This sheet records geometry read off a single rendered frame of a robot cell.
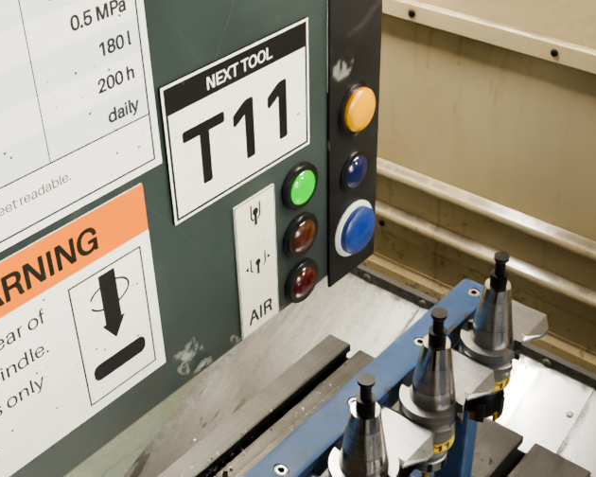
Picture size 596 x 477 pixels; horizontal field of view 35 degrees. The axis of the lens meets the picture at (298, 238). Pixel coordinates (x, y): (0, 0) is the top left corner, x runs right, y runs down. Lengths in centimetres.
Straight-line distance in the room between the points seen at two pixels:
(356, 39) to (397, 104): 96
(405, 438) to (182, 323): 46
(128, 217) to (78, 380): 8
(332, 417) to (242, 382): 75
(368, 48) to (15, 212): 23
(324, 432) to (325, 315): 78
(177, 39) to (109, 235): 9
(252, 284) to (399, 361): 47
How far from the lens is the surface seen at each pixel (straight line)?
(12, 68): 36
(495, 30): 131
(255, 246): 50
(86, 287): 42
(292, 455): 88
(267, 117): 47
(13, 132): 37
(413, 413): 92
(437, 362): 89
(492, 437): 136
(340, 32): 50
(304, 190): 50
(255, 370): 165
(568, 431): 150
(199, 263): 47
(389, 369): 96
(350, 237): 56
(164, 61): 41
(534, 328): 104
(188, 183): 44
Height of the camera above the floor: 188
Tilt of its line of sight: 35 degrees down
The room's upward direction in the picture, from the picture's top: 1 degrees counter-clockwise
